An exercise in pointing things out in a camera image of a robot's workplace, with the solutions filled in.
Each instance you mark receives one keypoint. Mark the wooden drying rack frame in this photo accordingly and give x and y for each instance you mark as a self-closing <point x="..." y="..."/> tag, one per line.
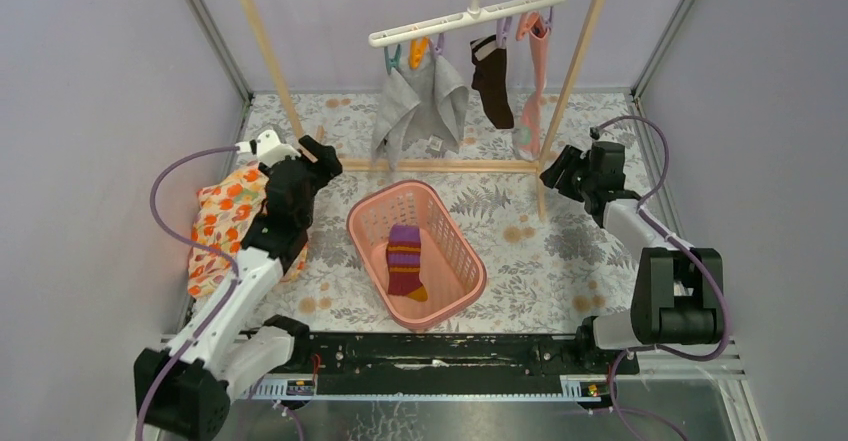
<point x="257" y="26"/>

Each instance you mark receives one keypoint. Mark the white plastic clip hanger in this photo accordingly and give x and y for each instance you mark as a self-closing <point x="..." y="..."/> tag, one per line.
<point x="475" y="14"/>

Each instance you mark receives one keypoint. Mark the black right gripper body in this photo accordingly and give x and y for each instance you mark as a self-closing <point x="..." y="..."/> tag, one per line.
<point x="574" y="180"/>

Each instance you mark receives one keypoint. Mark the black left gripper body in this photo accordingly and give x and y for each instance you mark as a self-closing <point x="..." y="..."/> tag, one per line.
<point x="318" y="174"/>

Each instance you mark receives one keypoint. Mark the pink clothespin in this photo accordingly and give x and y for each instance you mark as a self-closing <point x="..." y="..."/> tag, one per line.
<point x="530" y="23"/>

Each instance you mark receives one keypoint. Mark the floral patterned table mat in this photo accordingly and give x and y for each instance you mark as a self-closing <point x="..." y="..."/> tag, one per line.
<point x="543" y="275"/>

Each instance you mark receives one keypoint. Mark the orange floral cloth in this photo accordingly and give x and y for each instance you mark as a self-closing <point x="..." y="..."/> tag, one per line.
<point x="226" y="211"/>

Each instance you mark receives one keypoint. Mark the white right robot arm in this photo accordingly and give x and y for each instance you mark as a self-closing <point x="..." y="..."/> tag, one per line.
<point x="677" y="296"/>

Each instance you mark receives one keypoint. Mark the teal clothespin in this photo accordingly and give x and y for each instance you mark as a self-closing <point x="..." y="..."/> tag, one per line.
<point x="393" y="59"/>

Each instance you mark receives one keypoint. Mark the dark brown hanging sock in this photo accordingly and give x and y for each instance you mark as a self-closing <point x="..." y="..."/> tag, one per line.
<point x="489" y="80"/>

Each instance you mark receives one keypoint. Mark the orange clothespin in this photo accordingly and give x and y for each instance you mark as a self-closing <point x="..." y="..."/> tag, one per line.
<point x="418" y="48"/>

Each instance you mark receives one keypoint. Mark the pink hanging sock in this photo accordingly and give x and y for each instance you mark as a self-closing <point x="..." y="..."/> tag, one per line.
<point x="526" y="134"/>

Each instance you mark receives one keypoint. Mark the grey slotted cable duct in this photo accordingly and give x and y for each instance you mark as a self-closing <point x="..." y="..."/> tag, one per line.
<point x="431" y="387"/>

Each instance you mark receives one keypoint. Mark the grey hanging towel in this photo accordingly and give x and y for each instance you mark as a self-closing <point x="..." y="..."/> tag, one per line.
<point x="430" y="101"/>

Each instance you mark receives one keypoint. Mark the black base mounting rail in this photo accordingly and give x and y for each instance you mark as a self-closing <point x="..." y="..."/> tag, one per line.
<point x="349" y="354"/>

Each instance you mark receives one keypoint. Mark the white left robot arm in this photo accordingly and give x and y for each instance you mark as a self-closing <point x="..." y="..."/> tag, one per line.
<point x="187" y="386"/>

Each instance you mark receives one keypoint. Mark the purple clothespin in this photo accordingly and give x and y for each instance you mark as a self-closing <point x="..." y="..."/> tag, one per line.
<point x="437" y="46"/>
<point x="548" y="20"/>
<point x="503" y="29"/>

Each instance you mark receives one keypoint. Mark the purple striped sock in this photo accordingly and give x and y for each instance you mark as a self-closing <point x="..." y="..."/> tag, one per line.
<point x="403" y="256"/>

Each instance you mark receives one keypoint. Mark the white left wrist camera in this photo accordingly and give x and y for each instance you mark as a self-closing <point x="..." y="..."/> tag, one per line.
<point x="268" y="148"/>

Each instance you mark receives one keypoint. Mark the purple clothespin right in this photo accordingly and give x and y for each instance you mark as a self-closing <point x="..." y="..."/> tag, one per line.
<point x="548" y="20"/>

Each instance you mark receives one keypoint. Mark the purple clothespin middle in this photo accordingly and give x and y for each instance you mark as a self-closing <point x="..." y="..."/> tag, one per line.
<point x="503" y="29"/>

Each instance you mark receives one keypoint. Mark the purple clothespin left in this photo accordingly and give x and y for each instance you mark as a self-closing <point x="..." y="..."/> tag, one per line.
<point x="437" y="46"/>

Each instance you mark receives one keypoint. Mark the pink plastic laundry basket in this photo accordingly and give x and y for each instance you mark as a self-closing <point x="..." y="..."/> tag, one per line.
<point x="422" y="266"/>

